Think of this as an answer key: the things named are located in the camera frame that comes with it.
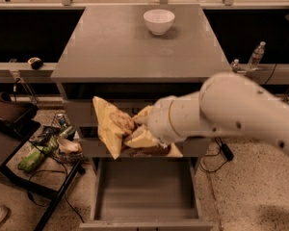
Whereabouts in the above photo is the black power adapter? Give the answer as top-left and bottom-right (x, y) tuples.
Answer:
(221, 143), (234, 161)

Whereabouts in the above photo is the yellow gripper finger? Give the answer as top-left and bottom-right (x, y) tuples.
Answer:
(133, 105), (152, 125)
(123, 125), (158, 148)

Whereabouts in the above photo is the grey top drawer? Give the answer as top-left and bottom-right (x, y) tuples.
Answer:
(63, 83), (202, 127)

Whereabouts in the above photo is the black side table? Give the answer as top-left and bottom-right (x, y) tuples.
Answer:
(0, 120), (82, 231)

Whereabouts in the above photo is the green snack bag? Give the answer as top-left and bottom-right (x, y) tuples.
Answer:
(17, 136), (59, 172)

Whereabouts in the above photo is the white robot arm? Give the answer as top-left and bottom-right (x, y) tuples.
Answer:
(137, 73), (289, 157)

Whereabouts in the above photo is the grey bottom drawer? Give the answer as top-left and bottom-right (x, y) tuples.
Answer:
(80, 158), (213, 231)

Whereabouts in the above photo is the grey drawer cabinet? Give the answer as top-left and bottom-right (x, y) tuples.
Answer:
(49, 3), (236, 231)

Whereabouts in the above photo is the clear plastic water bottle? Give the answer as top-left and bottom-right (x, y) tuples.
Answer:
(248, 41), (266, 71)

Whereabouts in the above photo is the brown chip bag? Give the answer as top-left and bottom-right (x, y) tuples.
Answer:
(92, 96), (174, 159)

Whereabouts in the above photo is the white ceramic bowl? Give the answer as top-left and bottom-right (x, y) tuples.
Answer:
(144, 9), (175, 36)

